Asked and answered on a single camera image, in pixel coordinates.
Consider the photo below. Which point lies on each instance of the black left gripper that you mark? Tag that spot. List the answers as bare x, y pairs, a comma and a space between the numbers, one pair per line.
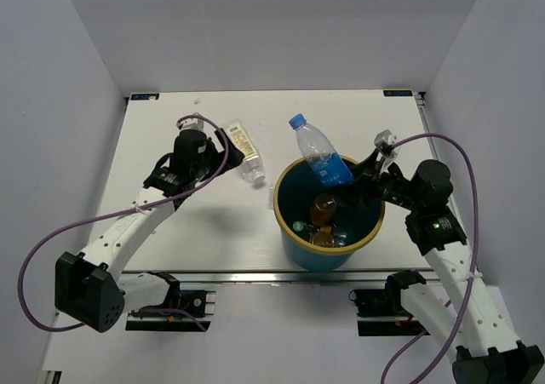
209, 146

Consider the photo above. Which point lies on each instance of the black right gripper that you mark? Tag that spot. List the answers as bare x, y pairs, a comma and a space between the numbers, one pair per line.
363, 174

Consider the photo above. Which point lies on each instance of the clear square bottle white cap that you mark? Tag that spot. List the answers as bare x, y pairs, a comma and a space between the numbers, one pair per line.
252, 168

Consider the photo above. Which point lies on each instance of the blue label water bottle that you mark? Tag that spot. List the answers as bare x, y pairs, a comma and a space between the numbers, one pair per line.
321, 156

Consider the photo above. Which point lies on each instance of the orange juice bottle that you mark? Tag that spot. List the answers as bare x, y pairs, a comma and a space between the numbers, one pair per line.
322, 209

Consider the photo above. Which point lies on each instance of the clear bottle yellow cap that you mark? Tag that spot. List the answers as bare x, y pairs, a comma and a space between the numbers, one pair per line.
330, 237

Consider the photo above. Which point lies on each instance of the green plastic bottle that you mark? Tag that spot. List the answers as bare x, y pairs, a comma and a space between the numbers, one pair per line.
304, 230

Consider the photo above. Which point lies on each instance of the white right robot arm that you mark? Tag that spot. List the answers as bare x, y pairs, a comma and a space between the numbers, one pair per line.
471, 331

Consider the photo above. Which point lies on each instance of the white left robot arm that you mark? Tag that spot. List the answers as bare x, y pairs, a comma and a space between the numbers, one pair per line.
91, 286

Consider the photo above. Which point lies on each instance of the blue bin yellow rim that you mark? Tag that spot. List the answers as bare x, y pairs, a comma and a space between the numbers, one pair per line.
293, 195

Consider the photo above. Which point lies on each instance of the right blue table sticker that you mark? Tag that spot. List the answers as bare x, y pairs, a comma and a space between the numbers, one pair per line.
397, 93

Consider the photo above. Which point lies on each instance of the blue table sticker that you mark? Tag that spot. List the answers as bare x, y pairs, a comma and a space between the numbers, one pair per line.
397, 93
144, 97

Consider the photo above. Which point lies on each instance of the left blue table sticker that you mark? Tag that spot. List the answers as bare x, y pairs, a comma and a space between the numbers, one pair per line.
144, 97

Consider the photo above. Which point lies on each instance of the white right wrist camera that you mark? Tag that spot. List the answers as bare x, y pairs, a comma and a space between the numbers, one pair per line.
385, 141

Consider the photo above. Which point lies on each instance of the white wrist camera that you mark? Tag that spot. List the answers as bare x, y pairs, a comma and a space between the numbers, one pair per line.
192, 122
385, 141

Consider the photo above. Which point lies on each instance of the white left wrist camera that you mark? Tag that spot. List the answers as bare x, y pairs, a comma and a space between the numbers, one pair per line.
192, 122

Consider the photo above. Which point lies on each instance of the aluminium table edge rail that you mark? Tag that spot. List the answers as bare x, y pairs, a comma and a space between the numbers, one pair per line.
284, 277

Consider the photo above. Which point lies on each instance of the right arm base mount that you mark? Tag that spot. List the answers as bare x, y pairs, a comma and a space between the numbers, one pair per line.
379, 311

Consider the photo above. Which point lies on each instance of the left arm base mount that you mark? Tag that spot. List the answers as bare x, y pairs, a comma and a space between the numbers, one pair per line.
190, 310

